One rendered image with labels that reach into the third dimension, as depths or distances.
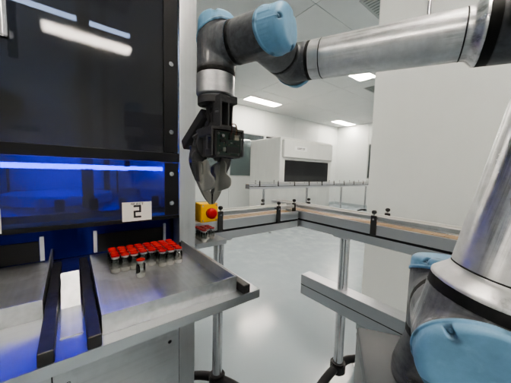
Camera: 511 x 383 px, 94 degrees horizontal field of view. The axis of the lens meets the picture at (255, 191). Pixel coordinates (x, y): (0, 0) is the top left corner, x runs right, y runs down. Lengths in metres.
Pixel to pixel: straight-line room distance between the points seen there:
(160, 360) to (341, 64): 1.05
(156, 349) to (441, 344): 0.88
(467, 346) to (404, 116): 1.58
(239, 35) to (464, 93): 1.46
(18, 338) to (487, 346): 0.62
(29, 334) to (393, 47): 0.76
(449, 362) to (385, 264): 1.56
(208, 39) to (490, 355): 0.57
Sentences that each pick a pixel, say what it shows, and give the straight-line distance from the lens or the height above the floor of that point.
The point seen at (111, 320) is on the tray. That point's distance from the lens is 0.51.
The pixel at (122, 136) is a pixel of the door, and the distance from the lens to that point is 0.84.
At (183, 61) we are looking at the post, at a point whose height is 1.52.
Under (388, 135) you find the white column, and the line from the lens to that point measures 1.84.
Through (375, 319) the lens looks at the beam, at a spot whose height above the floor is 0.50.
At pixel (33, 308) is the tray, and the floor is 0.90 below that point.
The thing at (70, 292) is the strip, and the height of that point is 0.91.
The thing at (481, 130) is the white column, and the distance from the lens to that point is 1.71.
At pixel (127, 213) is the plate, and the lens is 0.83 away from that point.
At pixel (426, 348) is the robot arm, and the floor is 0.97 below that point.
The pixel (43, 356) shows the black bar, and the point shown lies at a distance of 0.49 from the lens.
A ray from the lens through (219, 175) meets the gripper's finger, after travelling 0.51.
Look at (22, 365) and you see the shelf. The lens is 0.51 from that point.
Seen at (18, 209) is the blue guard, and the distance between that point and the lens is 0.83.
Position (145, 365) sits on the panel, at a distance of 1.07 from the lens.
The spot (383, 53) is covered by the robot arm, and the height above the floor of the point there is 1.36.
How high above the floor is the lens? 1.15
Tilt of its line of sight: 5 degrees down
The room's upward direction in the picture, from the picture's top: 2 degrees clockwise
